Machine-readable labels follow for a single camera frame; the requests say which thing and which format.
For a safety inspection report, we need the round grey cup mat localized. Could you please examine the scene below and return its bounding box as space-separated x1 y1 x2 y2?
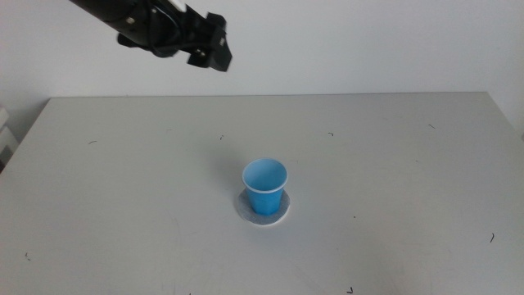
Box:
237 188 291 227

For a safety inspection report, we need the blue plastic cup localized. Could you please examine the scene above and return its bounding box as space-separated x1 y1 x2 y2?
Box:
241 157 290 217

